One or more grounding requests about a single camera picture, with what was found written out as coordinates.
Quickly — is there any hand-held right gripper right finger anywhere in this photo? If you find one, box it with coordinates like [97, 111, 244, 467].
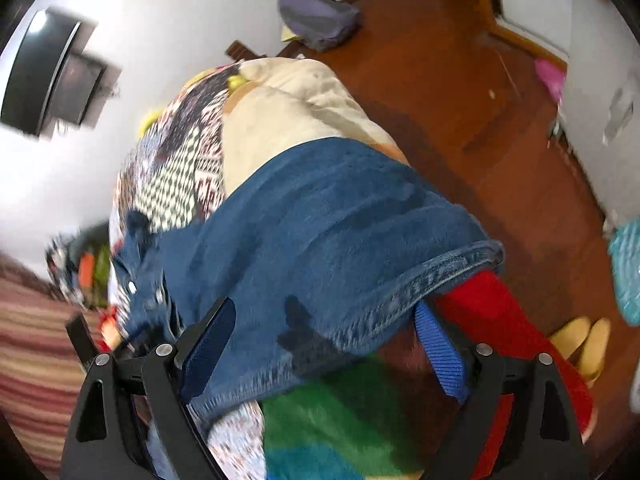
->
[414, 300, 588, 480]

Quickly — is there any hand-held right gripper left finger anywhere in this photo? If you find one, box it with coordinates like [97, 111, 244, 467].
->
[62, 296, 237, 480]

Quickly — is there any blue denim jacket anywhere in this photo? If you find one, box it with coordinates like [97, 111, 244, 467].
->
[111, 137, 506, 426]

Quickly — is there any striped curtain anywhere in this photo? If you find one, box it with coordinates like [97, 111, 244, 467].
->
[0, 252, 101, 476]

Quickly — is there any orange box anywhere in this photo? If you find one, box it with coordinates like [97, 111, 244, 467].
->
[77, 252, 97, 287]

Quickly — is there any green box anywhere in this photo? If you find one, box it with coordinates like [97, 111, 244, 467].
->
[93, 246, 112, 286]

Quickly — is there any red printed fleece blanket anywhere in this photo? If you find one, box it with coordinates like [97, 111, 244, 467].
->
[260, 269, 598, 480]

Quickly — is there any yellow slipper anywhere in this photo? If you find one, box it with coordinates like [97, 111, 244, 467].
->
[575, 317, 612, 387]
[550, 316, 591, 357]

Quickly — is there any patterned patchwork bedsheet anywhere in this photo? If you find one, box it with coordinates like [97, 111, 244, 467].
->
[107, 66, 266, 480]

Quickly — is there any teal cloth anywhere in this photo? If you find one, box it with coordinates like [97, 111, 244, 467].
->
[607, 222, 640, 326]

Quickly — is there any yellow cloth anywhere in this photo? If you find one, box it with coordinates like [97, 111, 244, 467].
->
[136, 69, 251, 133]

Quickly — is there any cream blanket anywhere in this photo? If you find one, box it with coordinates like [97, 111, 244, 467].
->
[220, 57, 408, 196]

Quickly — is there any pink bag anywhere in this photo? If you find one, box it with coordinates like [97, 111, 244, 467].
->
[534, 57, 568, 103]

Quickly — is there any white cabinet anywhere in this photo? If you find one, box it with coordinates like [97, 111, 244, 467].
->
[555, 0, 640, 231]

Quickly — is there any grey bag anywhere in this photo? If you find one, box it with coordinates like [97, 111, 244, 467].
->
[277, 0, 363, 53]

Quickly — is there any black wall television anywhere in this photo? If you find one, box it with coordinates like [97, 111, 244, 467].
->
[0, 7, 123, 141]

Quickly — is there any wooden bed frame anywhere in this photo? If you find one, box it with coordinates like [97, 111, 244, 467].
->
[225, 40, 267, 62]

